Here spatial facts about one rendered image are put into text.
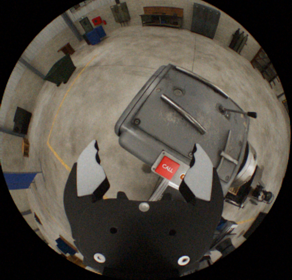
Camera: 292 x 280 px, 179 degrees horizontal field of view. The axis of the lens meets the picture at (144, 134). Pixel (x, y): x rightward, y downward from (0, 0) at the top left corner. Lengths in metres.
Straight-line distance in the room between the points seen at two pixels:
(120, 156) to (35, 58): 9.49
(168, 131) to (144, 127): 0.08
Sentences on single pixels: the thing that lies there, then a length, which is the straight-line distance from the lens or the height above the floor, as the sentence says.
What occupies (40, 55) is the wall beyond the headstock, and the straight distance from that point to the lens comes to 9.79.
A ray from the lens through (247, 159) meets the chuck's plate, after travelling 0.58.
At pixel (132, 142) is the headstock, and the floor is 1.25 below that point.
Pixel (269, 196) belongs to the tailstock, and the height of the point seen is 1.11.
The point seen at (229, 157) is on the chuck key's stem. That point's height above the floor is 1.28.
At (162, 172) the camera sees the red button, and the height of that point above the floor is 1.27.
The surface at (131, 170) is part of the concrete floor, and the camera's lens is 1.65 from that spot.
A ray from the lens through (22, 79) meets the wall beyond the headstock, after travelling 9.42.
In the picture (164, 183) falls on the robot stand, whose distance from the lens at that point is 1.42.
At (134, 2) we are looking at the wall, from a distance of 7.41.
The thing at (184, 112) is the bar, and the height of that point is 1.28.
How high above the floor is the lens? 1.56
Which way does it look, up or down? 77 degrees down
